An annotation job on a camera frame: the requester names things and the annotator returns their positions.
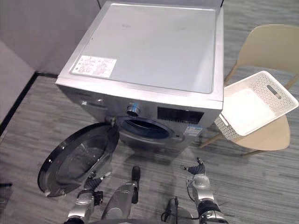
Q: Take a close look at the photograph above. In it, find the round dark washer door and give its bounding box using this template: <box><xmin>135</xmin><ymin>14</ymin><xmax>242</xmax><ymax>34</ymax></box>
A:
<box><xmin>37</xmin><ymin>122</ymin><xmax>121</xmax><ymax>197</ymax></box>

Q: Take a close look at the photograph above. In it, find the silver front-load washing machine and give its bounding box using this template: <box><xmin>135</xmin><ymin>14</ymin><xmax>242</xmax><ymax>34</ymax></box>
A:
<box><xmin>55</xmin><ymin>0</ymin><xmax>225</xmax><ymax>152</ymax></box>

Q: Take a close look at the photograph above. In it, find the blue energy label sticker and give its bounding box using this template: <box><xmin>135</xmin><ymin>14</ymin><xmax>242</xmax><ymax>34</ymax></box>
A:
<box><xmin>186</xmin><ymin>125</ymin><xmax>202</xmax><ymax>138</ymax></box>

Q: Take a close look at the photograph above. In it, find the white perforated laundry basket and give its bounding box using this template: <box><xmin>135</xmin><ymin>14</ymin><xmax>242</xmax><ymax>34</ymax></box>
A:
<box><xmin>214</xmin><ymin>70</ymin><xmax>299</xmax><ymax>141</ymax></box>

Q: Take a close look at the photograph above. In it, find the black washer display panel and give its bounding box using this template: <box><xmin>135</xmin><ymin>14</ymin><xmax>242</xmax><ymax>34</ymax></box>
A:
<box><xmin>157</xmin><ymin>106</ymin><xmax>205</xmax><ymax>125</ymax></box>

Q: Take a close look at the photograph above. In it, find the beige plastic chair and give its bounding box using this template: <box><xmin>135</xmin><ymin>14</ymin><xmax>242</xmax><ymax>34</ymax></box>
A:
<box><xmin>199</xmin><ymin>24</ymin><xmax>299</xmax><ymax>156</ymax></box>

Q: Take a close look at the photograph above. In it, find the white instruction sticker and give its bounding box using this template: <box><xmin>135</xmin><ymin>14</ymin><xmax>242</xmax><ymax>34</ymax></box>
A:
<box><xmin>70</xmin><ymin>55</ymin><xmax>118</xmax><ymax>77</ymax></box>

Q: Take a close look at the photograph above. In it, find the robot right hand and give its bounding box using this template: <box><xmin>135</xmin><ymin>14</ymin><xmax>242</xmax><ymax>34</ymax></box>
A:
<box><xmin>180</xmin><ymin>157</ymin><xmax>206</xmax><ymax>176</ymax></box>

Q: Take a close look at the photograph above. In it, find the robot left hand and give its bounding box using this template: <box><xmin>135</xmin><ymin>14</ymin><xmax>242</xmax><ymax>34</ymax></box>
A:
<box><xmin>83</xmin><ymin>171</ymin><xmax>112</xmax><ymax>191</ymax></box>

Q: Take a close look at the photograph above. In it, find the chrome washer control knob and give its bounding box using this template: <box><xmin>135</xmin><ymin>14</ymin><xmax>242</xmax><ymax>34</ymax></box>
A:
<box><xmin>126</xmin><ymin>105</ymin><xmax>140</xmax><ymax>117</ymax></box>

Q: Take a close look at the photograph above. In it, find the silver robot left leg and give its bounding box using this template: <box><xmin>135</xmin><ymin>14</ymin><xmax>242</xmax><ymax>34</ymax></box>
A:
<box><xmin>100</xmin><ymin>165</ymin><xmax>141</xmax><ymax>222</ymax></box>

